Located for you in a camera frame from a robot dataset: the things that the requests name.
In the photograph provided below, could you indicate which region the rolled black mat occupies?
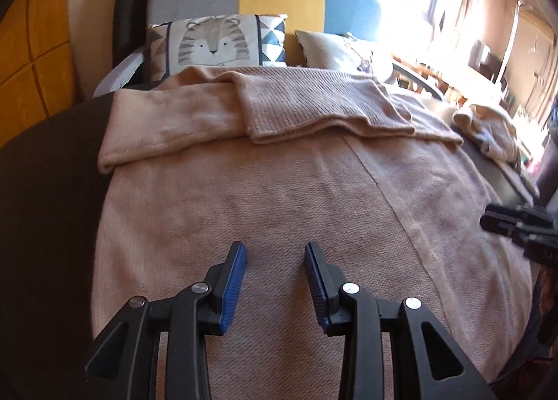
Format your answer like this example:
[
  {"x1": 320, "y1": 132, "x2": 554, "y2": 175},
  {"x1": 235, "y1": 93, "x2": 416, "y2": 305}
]
[{"x1": 111, "y1": 0, "x2": 155, "y2": 73}]

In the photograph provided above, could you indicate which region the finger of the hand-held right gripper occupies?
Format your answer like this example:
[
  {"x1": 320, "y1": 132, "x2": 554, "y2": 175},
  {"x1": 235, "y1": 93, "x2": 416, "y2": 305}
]
[
  {"x1": 485, "y1": 203, "x2": 545, "y2": 227},
  {"x1": 480, "y1": 217, "x2": 545, "y2": 262}
]

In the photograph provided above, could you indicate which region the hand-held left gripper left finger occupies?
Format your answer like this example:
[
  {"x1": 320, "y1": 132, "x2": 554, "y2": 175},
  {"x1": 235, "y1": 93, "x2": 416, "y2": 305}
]
[{"x1": 84, "y1": 240, "x2": 248, "y2": 400}]

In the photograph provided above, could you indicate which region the white pillow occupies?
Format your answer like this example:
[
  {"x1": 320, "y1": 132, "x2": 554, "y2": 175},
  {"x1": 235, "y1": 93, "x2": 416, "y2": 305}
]
[{"x1": 92, "y1": 51, "x2": 151, "y2": 97}]

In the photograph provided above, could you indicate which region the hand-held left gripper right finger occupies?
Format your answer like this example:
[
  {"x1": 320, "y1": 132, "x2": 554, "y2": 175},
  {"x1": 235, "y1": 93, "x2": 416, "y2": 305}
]
[{"x1": 304, "y1": 241, "x2": 498, "y2": 400}]

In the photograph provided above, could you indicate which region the orange wooden wardrobe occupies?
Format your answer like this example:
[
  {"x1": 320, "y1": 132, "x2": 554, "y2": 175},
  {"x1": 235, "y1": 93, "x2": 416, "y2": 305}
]
[{"x1": 0, "y1": 0, "x2": 83, "y2": 148}]

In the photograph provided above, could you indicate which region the person's right forearm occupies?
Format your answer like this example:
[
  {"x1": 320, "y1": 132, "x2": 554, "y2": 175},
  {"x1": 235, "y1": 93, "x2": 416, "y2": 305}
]
[{"x1": 521, "y1": 271, "x2": 558, "y2": 366}]

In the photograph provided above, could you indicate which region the crumpled cream garment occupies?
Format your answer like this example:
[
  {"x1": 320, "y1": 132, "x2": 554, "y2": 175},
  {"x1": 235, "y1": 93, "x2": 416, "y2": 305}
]
[{"x1": 452, "y1": 102, "x2": 541, "y2": 198}]

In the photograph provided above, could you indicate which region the grey office chair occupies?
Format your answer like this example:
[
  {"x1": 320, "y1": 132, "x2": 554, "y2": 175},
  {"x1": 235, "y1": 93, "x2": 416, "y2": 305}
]
[{"x1": 390, "y1": 59, "x2": 447, "y2": 102}]

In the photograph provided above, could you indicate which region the cluttered wooden desk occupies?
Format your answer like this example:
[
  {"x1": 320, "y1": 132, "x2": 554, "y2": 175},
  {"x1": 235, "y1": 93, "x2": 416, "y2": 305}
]
[{"x1": 392, "y1": 51, "x2": 515, "y2": 108}]

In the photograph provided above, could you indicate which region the pinkish tan knit sweater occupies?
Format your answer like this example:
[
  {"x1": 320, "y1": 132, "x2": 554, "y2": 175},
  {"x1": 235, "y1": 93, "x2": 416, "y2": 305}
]
[{"x1": 91, "y1": 64, "x2": 535, "y2": 400}]

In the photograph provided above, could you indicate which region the white metal stand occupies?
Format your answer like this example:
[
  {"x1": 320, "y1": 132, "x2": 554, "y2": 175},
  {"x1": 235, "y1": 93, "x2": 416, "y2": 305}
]
[{"x1": 490, "y1": 0, "x2": 526, "y2": 99}]

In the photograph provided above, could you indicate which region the beige cushion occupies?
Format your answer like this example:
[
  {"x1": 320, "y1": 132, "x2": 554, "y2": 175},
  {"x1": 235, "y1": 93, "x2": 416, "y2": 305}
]
[{"x1": 294, "y1": 29, "x2": 397, "y2": 84}]

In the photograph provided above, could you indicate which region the tiger print cushion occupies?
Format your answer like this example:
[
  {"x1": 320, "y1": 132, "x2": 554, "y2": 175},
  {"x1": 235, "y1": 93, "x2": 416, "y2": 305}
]
[{"x1": 146, "y1": 14, "x2": 288, "y2": 78}]

